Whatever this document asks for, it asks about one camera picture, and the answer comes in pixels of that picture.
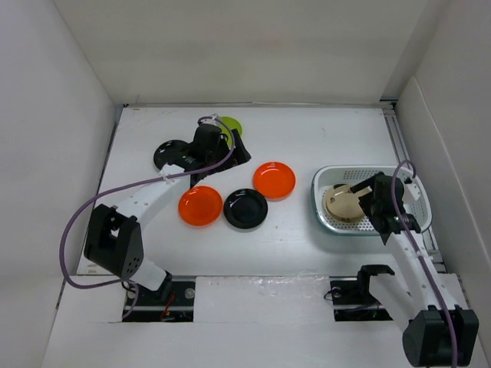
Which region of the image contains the beige plate with characters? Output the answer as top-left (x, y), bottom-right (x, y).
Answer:
top-left (323, 184), bottom-right (364, 222)

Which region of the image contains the beige plate with black blot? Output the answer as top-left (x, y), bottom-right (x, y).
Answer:
top-left (325, 192), bottom-right (364, 222)

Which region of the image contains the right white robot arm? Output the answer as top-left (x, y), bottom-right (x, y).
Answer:
top-left (350, 172), bottom-right (479, 367)

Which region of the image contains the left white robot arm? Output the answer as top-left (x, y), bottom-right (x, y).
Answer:
top-left (84, 123), bottom-right (251, 304)

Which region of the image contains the white perforated plastic bin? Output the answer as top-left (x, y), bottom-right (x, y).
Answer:
top-left (310, 164), bottom-right (433, 235)

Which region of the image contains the green plate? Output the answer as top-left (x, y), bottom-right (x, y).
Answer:
top-left (220, 116), bottom-right (242, 136)

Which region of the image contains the black plate left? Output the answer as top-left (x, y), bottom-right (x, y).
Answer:
top-left (153, 140), bottom-right (196, 170)

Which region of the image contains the orange plate right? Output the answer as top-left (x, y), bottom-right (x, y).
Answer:
top-left (252, 161), bottom-right (296, 199)

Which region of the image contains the orange plate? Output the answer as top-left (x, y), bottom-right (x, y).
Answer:
top-left (252, 161), bottom-right (296, 199)
top-left (178, 186), bottom-right (223, 227)

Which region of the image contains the black plate centre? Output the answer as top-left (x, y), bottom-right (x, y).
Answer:
top-left (222, 189), bottom-right (269, 230)

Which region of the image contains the orange plate left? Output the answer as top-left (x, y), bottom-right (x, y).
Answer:
top-left (178, 186), bottom-right (223, 227)

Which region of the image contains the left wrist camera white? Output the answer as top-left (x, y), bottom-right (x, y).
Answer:
top-left (197, 113), bottom-right (221, 129)

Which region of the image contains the aluminium rail right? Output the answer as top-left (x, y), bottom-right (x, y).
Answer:
top-left (379, 100), bottom-right (448, 274)

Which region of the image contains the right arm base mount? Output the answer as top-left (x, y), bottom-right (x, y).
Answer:
top-left (324, 264), bottom-right (395, 322)

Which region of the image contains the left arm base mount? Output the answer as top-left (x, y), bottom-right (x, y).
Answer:
top-left (121, 281), bottom-right (196, 322)

